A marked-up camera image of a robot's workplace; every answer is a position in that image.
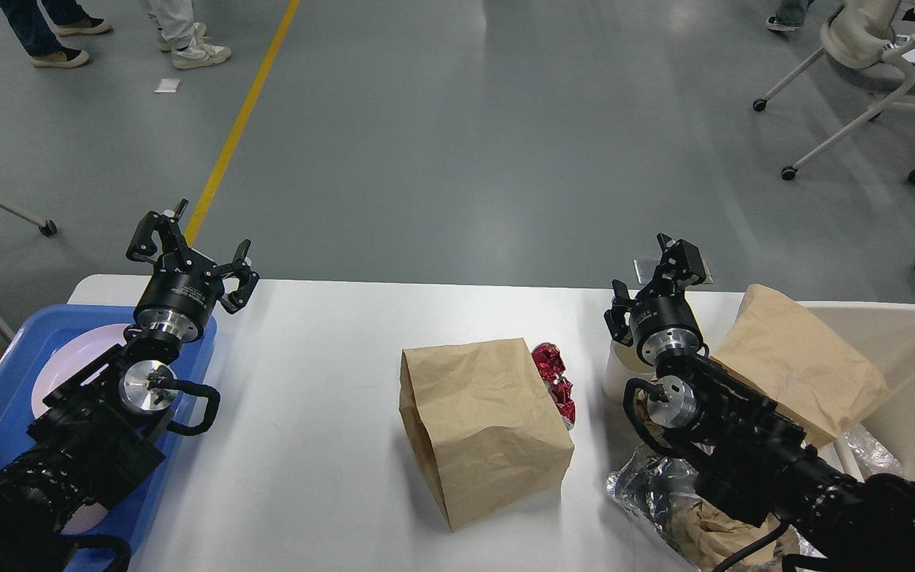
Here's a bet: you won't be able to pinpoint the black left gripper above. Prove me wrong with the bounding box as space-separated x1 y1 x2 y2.
125 199 259 343

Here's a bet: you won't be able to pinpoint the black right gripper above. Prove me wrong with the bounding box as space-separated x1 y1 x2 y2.
604 233 708 366

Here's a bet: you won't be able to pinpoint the pink plate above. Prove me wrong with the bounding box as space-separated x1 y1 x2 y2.
30 323 127 419

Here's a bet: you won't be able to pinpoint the pink mug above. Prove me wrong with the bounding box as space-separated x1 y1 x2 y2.
60 504 109 535

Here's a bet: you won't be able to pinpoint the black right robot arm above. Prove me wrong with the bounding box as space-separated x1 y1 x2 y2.
605 233 915 571

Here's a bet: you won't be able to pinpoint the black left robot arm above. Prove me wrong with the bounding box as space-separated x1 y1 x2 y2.
0 200 259 571

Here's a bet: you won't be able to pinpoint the white paper cup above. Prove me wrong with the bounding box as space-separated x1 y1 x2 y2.
602 340 656 403

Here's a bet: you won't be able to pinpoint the red foil wrapper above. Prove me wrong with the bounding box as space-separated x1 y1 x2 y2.
531 342 575 430

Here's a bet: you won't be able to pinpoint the brown paper bag in bin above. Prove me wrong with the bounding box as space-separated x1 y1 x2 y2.
712 284 892 448

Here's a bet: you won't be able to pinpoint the paper scrap on floor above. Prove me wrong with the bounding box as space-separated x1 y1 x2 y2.
155 77 182 94

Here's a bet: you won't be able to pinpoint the brown paper bag on table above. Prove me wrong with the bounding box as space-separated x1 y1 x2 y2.
399 339 575 531

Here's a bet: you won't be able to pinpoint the standing person white sneakers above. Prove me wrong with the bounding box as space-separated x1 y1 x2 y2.
141 1 232 70

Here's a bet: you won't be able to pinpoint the blue plastic tray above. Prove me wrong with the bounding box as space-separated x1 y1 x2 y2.
0 304 218 571

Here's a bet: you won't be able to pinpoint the crumpled brown paper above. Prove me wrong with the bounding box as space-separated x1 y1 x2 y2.
667 500 800 571

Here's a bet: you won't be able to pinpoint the white office chair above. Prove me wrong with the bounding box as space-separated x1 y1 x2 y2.
752 1 915 184

